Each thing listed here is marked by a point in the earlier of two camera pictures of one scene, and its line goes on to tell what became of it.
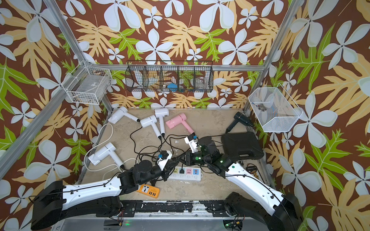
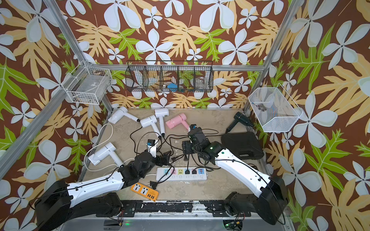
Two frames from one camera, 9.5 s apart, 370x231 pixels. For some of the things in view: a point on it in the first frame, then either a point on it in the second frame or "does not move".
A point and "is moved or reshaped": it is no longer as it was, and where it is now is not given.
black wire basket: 170,76 does not move
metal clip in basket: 261,107 does not move
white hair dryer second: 151,120 does not move
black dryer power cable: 181,171 is moved or reshaped
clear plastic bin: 276,111 does not move
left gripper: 167,170 -> 165,159
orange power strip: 150,190 does not move
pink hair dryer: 178,119 does not move
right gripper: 189,158 -> 186,146
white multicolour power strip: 191,173 is moved or reshaped
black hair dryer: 239,117 does not move
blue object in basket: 172,87 does not move
